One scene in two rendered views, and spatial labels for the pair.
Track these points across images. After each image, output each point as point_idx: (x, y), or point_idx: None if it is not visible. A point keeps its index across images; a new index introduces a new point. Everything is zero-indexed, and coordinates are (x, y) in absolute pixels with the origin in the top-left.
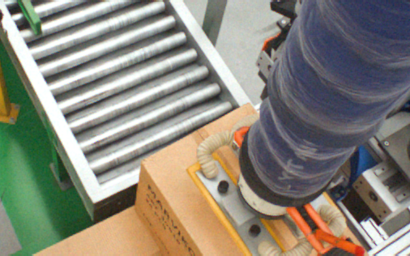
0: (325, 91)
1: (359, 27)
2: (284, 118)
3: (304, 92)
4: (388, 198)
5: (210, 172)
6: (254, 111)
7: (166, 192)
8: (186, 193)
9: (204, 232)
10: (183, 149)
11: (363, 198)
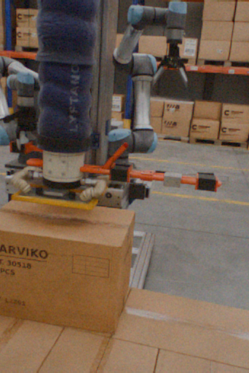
0: (70, 18)
1: None
2: (58, 59)
3: (61, 26)
4: (115, 189)
5: (27, 186)
6: None
7: (5, 229)
8: (17, 225)
9: (44, 231)
10: None
11: (105, 204)
